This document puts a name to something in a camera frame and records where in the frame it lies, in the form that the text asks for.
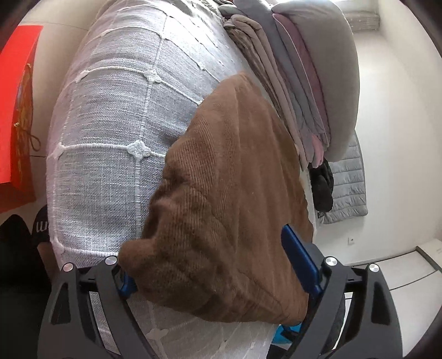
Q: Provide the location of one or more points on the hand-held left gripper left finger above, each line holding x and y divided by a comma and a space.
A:
126, 288

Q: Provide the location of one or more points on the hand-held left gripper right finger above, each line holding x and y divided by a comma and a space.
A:
300, 255

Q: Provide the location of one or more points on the brown jacket with fleece collar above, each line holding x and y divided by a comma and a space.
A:
224, 193

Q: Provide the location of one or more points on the black puffer jacket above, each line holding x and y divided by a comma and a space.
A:
323, 190

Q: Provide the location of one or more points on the light blue plastic object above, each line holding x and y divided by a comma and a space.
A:
285, 335

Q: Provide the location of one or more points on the grey quilted headboard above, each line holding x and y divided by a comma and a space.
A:
348, 186

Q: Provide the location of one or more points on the black slipper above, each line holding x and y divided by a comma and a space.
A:
43, 224

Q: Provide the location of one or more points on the pink folded blanket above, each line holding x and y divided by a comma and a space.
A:
317, 152

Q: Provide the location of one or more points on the person's leg in black trousers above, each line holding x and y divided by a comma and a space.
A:
13, 241

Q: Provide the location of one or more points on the grey folded duvet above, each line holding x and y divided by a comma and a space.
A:
338, 69

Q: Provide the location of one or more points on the mauve folded blanket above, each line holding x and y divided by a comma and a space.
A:
304, 62

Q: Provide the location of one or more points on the red paper bag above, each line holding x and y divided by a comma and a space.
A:
13, 103

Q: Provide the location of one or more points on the taupe folded blanket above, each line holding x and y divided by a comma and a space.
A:
255, 41

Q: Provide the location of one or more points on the blue-grey folded blanket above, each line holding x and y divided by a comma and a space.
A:
257, 8

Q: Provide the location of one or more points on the white wall socket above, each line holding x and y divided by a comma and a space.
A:
351, 240

